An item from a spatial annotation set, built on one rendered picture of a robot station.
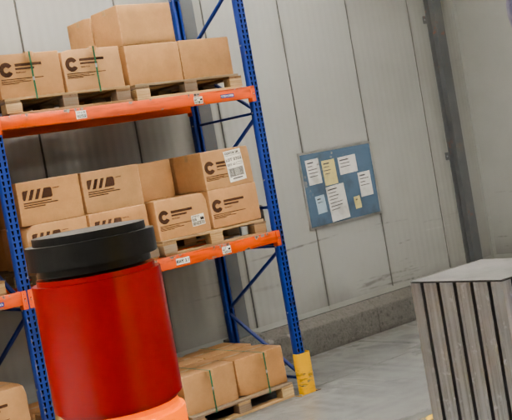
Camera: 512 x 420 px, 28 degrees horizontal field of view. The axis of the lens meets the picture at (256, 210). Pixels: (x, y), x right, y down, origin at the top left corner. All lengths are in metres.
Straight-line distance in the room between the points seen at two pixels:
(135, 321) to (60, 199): 8.48
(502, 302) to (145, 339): 1.78
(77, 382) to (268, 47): 11.70
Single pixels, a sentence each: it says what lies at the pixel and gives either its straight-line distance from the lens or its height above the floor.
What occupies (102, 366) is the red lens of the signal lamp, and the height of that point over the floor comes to 2.29.
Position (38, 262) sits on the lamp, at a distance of 0.39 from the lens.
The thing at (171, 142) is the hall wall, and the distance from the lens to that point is 11.06.
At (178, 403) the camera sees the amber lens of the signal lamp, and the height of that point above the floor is 2.27.
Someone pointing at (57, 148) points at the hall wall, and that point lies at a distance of 10.36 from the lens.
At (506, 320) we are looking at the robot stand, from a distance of 2.15.
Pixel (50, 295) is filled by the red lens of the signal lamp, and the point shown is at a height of 2.32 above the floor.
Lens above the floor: 2.36
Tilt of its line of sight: 3 degrees down
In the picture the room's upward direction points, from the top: 10 degrees counter-clockwise
